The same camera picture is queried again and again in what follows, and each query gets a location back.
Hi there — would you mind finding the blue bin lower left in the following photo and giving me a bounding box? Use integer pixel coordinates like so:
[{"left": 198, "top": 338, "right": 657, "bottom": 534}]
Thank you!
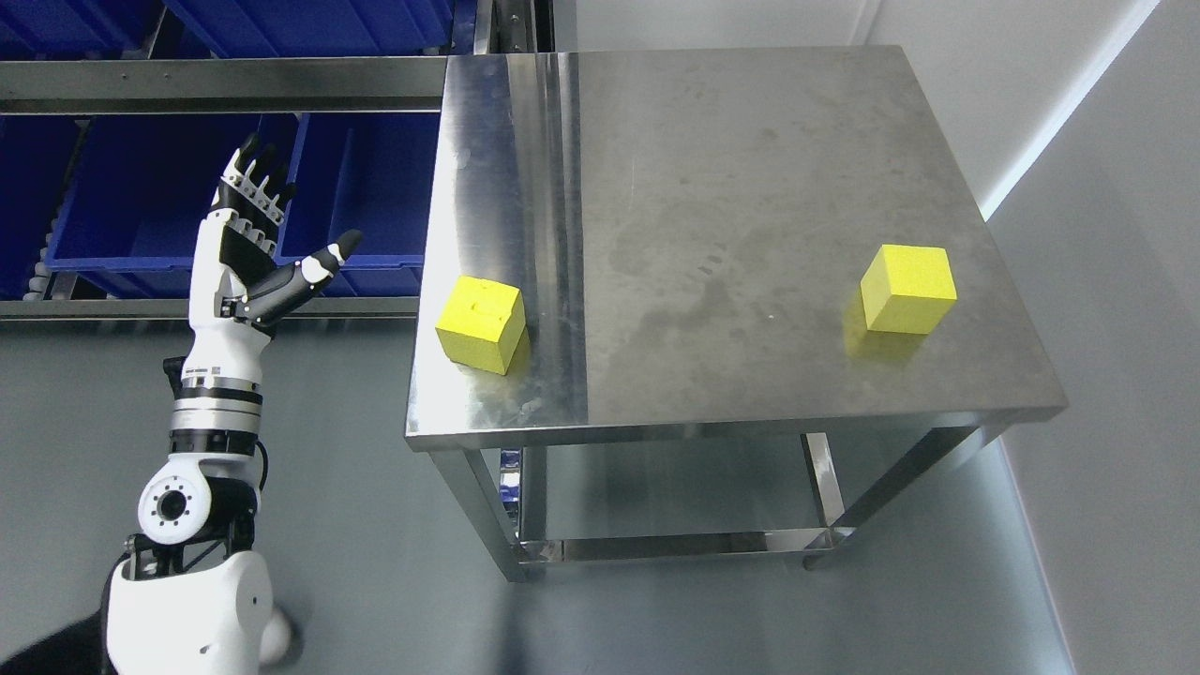
[{"left": 1, "top": 115, "right": 79, "bottom": 300}]

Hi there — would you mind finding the blue bin lower right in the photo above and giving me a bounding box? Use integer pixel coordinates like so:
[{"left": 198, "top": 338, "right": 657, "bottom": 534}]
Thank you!
[{"left": 275, "top": 112, "right": 439, "bottom": 295}]

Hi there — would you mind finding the blue bin upper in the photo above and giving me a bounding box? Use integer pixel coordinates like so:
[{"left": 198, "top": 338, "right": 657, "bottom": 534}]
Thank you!
[{"left": 166, "top": 1, "right": 478, "bottom": 59}]

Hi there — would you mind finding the stainless steel table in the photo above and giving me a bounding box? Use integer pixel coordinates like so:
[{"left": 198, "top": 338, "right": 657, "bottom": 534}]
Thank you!
[{"left": 404, "top": 46, "right": 1068, "bottom": 583}]

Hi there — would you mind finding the yellow foam block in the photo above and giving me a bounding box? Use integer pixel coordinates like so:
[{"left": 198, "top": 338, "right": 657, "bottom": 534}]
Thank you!
[
  {"left": 434, "top": 275, "right": 527, "bottom": 375},
  {"left": 859, "top": 244, "right": 956, "bottom": 335}
]

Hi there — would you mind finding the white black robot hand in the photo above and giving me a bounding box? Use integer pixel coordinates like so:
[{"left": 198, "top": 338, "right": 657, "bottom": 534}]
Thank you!
[{"left": 181, "top": 132, "right": 364, "bottom": 386}]

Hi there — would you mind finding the white robot forearm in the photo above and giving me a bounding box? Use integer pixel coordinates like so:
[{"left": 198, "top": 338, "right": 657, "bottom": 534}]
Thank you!
[{"left": 2, "top": 376, "right": 294, "bottom": 674}]

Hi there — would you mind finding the blue bin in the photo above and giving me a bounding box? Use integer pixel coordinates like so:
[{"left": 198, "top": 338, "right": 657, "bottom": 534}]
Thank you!
[
  {"left": 46, "top": 114, "right": 298, "bottom": 299},
  {"left": 166, "top": 1, "right": 478, "bottom": 59},
  {"left": 1, "top": 115, "right": 79, "bottom": 300},
  {"left": 275, "top": 112, "right": 439, "bottom": 295}
]

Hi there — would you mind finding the blue bin lower middle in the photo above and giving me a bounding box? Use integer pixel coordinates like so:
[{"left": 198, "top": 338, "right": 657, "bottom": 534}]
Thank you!
[{"left": 46, "top": 114, "right": 298, "bottom": 299}]

